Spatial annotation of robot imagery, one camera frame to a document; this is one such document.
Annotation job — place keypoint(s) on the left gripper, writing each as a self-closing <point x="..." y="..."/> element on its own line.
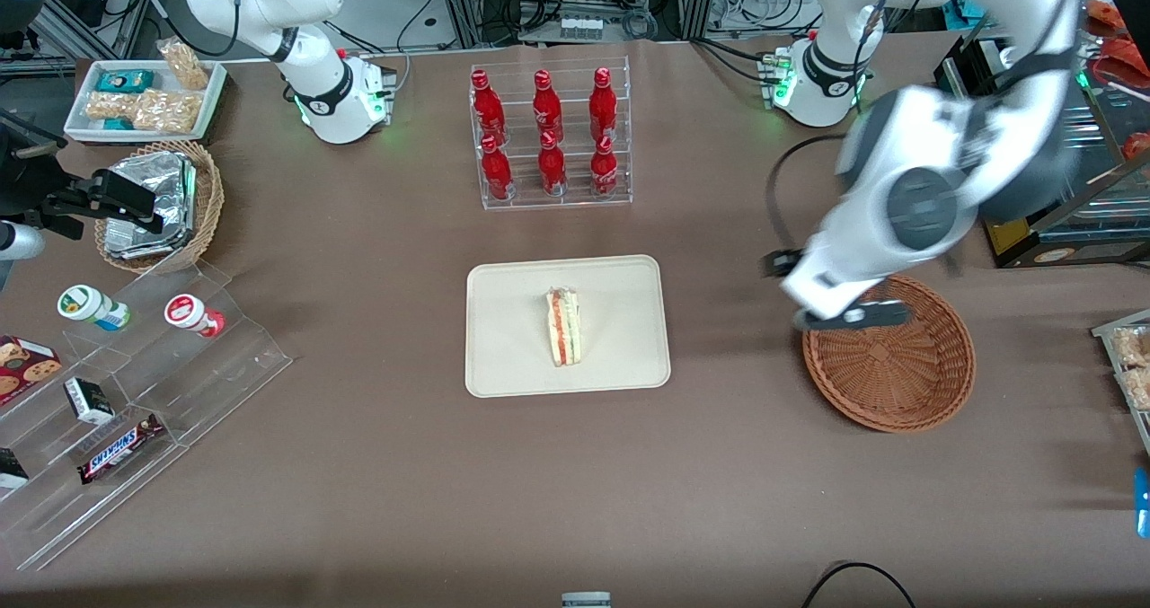
<point x="773" y="262"/>

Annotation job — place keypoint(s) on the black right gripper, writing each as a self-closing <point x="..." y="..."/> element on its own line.
<point x="25" y="187"/>

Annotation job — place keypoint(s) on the triangular sandwich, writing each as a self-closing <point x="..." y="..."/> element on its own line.
<point x="566" y="330"/>

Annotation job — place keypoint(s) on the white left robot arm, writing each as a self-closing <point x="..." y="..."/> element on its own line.
<point x="916" y="208"/>

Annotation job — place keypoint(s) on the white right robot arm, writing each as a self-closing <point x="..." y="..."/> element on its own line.
<point x="328" y="96"/>

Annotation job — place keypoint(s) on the large round wicker basket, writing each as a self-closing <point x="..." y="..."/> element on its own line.
<point x="898" y="379"/>

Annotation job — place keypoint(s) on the white rectangular snack tray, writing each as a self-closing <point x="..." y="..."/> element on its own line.
<point x="76" y="125"/>

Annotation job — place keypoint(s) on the small deep wicker basket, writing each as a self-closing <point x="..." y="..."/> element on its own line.
<point x="209" y="204"/>

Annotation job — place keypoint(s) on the metal tray with snacks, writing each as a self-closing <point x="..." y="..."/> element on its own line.
<point x="1110" y="328"/>

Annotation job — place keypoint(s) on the beige plastic tray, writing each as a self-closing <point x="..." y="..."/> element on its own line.
<point x="503" y="325"/>

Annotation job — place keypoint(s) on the silver foil pack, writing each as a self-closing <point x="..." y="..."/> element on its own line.
<point x="166" y="181"/>
<point x="135" y="242"/>

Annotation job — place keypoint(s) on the small teal packet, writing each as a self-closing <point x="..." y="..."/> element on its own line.
<point x="117" y="124"/>

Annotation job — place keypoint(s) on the small puffed snack bag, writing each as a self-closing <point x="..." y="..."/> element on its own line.
<point x="110" y="105"/>

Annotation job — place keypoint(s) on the green lid yogurt cup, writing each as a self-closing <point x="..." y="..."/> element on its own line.
<point x="85" y="304"/>

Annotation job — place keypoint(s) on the large puffed snack bag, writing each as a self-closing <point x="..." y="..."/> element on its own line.
<point x="168" y="111"/>

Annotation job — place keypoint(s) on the teal snack box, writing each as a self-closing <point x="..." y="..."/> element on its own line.
<point x="124" y="81"/>

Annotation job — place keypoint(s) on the red lid yogurt cup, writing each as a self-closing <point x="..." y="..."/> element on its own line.
<point x="189" y="312"/>

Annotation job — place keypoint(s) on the clear peanut bag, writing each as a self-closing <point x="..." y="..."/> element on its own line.
<point x="184" y="65"/>

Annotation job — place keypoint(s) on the red cookie box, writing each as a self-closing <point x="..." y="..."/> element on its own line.
<point x="22" y="367"/>

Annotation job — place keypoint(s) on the small black white box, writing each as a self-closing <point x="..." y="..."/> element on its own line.
<point x="88" y="401"/>

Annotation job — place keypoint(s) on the clear acrylic stepped display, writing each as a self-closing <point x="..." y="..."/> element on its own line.
<point x="207" y="383"/>

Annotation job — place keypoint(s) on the black food warmer machine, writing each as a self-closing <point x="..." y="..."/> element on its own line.
<point x="1078" y="249"/>

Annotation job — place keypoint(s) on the snickers chocolate bar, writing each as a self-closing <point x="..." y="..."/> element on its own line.
<point x="117" y="451"/>

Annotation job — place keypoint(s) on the clear acrylic bottle rack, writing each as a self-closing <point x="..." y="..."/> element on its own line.
<point x="620" y="186"/>

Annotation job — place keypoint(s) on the rice cracker snack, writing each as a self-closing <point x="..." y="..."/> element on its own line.
<point x="1132" y="348"/>
<point x="1139" y="389"/>

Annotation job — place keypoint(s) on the black white carton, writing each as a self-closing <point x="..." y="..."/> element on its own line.
<point x="11" y="470"/>

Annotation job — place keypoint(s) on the red cola bottle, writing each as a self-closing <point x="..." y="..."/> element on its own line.
<point x="488" y="110"/>
<point x="552" y="168"/>
<point x="496" y="172"/>
<point x="546" y="110"/>
<point x="603" y="105"/>
<point x="604" y="172"/>

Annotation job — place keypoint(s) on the teal cloth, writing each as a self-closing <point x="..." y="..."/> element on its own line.
<point x="972" y="8"/>

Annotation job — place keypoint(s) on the blue plastic object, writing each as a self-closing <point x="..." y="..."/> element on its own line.
<point x="1143" y="505"/>

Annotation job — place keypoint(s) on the red plastic bag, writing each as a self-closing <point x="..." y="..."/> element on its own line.
<point x="1119" y="56"/>

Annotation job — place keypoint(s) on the grey metal block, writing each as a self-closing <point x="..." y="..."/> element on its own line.
<point x="586" y="600"/>

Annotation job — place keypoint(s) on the grey connector block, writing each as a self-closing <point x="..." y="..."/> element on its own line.
<point x="581" y="29"/>

